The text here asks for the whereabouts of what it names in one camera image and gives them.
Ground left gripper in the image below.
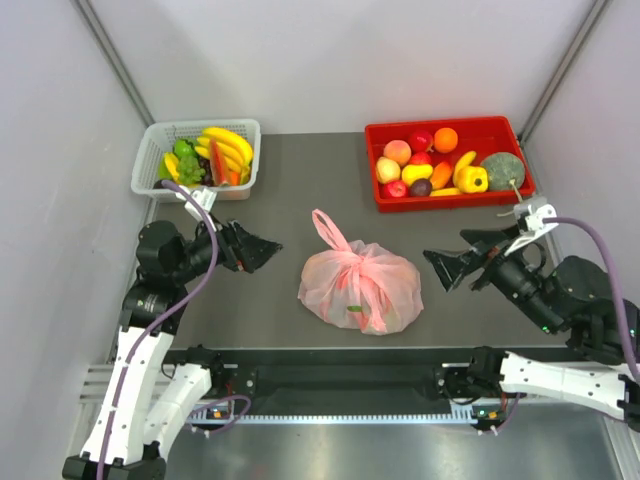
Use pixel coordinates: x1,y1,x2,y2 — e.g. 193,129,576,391
172,211,283,283

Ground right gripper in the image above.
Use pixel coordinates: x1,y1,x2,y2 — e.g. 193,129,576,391
421,222,560,334

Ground pink plastic bag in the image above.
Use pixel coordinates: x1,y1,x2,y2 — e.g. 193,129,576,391
298,209,424,336

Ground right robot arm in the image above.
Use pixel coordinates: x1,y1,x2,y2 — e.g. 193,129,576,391
423,226,639,431

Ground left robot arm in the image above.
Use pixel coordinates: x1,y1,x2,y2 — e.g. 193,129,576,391
62,216,282,479

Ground orange fruit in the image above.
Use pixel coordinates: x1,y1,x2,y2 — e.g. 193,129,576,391
433,127,459,154

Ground small yellow banana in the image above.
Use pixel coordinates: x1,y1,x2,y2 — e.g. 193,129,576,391
430,187,462,197

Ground yellow bell pepper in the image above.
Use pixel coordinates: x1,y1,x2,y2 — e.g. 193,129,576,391
455,166,489,194

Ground watermelon slice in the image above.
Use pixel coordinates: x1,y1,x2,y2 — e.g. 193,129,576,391
209,140,231,187

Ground dark purple plum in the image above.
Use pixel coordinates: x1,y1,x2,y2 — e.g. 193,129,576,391
409,179,433,197

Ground orange papaya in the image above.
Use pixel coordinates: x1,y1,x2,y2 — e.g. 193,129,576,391
430,161,454,190

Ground green netted melon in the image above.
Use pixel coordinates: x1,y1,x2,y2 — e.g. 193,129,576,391
480,152,526,192

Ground yellow banana in bin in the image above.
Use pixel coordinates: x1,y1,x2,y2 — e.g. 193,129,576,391
452,151,477,187

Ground banana bunch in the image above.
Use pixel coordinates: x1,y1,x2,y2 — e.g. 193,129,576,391
194,127,254,186

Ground white plastic basket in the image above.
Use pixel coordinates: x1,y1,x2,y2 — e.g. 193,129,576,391
131,119,261,202

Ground green grape bunch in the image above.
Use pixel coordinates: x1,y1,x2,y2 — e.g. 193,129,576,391
176,155,206,185

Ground yellow mango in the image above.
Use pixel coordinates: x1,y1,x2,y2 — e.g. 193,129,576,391
401,164,434,187

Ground small red apple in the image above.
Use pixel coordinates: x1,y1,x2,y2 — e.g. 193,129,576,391
409,151,432,165

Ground red plastic bin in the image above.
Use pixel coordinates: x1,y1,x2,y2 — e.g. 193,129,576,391
365,116,536,213

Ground green apple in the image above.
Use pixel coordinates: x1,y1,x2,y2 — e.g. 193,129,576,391
173,138,196,159

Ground pale yellow apple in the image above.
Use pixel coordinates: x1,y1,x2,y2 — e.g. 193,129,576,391
375,156,401,185

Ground red pomegranate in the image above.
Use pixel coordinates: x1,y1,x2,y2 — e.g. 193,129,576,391
407,129,434,153

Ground pink peach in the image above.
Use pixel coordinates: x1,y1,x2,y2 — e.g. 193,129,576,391
383,140,412,167

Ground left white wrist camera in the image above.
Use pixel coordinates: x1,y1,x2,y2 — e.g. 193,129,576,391
181,186,217,230

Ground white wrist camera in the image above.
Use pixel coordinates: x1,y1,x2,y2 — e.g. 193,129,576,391
504,196,559,256
181,186,217,230

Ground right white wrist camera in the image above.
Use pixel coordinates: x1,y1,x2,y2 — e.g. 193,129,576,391
504,196,559,256

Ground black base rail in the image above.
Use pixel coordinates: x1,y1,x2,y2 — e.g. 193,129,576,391
159,344,601,416

